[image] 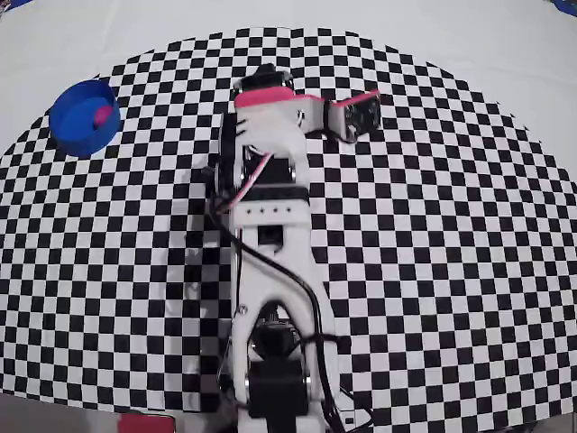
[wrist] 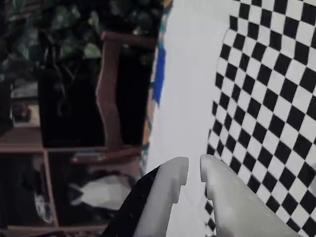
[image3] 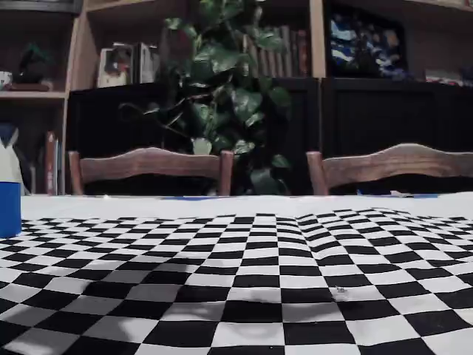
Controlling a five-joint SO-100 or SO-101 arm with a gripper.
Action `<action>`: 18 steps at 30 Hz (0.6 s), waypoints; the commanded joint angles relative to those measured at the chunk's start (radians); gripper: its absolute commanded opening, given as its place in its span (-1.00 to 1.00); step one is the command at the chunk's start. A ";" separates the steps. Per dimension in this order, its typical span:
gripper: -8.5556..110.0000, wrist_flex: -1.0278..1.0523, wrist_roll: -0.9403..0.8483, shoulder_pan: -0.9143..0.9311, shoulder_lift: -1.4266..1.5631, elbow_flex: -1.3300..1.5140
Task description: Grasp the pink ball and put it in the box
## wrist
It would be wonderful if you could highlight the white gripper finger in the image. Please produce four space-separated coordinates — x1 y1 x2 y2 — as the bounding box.
199 154 301 237

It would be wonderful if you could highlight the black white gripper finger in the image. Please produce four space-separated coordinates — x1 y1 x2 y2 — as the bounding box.
102 157 190 237

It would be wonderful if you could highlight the white patterned cup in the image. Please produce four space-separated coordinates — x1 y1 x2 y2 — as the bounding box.
34 192 54 223

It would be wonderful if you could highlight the blue tape strip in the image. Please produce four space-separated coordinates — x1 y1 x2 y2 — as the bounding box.
151 45 168 107

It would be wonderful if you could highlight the black white checkered mat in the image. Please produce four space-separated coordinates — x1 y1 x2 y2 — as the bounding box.
142 0 316 237

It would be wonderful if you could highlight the wooden bookshelf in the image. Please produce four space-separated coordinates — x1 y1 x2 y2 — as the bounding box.
0 127 142 237

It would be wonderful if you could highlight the green leafy houseplant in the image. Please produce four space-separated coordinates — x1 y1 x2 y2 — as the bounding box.
0 0 164 117

